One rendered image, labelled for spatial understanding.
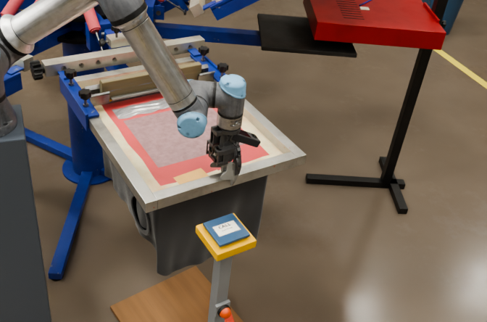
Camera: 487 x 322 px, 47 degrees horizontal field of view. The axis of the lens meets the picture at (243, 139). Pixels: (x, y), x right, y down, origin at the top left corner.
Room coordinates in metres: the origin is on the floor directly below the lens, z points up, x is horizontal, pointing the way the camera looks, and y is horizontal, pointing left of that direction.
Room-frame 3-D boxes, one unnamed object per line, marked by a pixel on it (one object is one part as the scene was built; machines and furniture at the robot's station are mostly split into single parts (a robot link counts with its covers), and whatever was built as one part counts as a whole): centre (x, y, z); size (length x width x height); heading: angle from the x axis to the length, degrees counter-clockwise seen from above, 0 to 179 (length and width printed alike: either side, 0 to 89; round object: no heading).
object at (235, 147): (1.39, 0.05, 1.12); 0.09 x 0.08 x 0.12; 125
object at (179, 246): (1.48, 0.08, 0.74); 0.45 x 0.03 x 0.43; 126
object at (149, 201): (1.71, 0.25, 0.97); 0.79 x 0.58 x 0.04; 36
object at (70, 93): (1.75, 0.61, 0.98); 0.30 x 0.05 x 0.07; 36
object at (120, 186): (1.56, 0.37, 0.77); 0.46 x 0.09 x 0.36; 36
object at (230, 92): (1.39, 0.05, 1.28); 0.09 x 0.08 x 0.11; 93
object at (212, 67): (2.07, 0.16, 0.98); 0.30 x 0.05 x 0.07; 36
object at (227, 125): (1.39, 0.05, 1.20); 0.08 x 0.08 x 0.05
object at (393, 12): (2.71, -0.55, 1.06); 0.61 x 0.46 x 0.12; 96
